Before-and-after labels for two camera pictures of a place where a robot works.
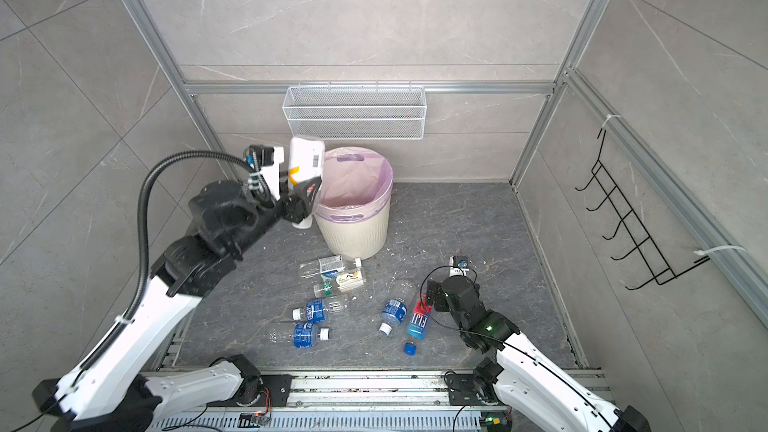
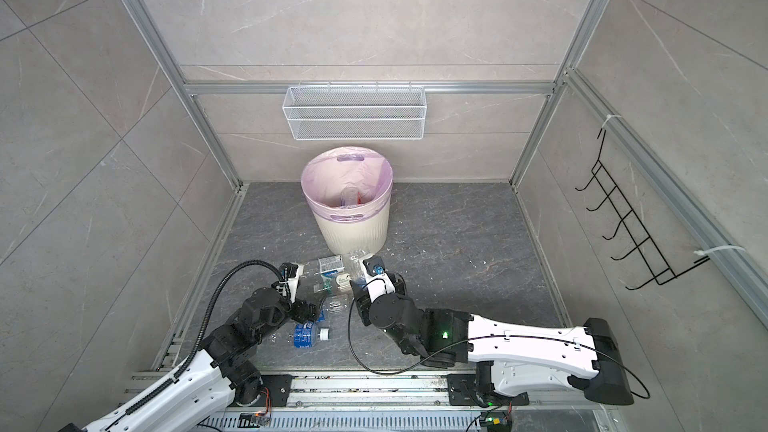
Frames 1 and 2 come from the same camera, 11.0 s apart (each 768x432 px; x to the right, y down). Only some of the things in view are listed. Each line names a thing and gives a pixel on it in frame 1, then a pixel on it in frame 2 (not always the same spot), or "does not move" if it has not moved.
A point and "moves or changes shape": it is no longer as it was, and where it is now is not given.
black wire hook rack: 629,219 does not move
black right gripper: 440,303 to 363,303
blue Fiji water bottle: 420,317 moves or changes shape
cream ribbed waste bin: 355,240 does not move
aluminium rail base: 366,401 does not move
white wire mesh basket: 356,112 does not move
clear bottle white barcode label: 324,265 does not move
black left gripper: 297,205 to 304,314
